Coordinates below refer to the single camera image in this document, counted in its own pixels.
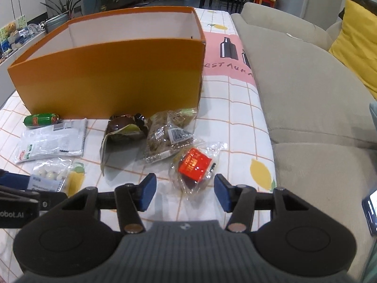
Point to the white tv cabinet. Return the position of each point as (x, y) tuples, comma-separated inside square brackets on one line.
[(4, 79)]

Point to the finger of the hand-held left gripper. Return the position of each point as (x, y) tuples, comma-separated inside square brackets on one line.
[(14, 178), (35, 196)]

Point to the beige sofa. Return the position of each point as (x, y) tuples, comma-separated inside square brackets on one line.
[(309, 100)]

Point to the pile of small toys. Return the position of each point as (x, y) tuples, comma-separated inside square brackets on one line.
[(17, 37)]

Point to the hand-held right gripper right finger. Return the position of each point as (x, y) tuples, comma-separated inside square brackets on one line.
[(223, 193)]

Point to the white plastic packet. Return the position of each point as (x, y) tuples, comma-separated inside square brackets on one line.
[(53, 141)]

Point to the orange cardboard box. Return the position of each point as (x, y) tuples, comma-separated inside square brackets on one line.
[(112, 76)]

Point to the clear brown snack packet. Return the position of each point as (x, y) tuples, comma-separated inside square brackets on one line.
[(168, 135)]

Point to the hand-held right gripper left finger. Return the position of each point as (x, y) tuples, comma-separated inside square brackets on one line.
[(148, 191)]

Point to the long leaved potted plant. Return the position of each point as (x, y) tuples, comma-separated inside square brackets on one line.
[(63, 3)]

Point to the yellow cushion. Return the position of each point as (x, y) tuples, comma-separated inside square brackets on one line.
[(358, 50)]

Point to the dark cushion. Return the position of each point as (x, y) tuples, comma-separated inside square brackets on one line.
[(356, 1)]

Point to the grey trash bin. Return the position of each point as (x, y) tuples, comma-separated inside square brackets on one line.
[(57, 22)]

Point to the pastry red label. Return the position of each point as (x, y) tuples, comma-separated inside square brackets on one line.
[(194, 165)]

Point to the smartphone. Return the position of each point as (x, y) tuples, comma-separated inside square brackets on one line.
[(371, 212)]

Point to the dark green snack packet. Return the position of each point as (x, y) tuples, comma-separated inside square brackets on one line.
[(123, 129)]

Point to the clear quail egg packet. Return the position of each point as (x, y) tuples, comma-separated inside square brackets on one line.
[(51, 172)]

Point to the green sausage stick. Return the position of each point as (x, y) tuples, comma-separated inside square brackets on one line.
[(42, 120)]

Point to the light blue cushion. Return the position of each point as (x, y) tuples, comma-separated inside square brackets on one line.
[(374, 109)]

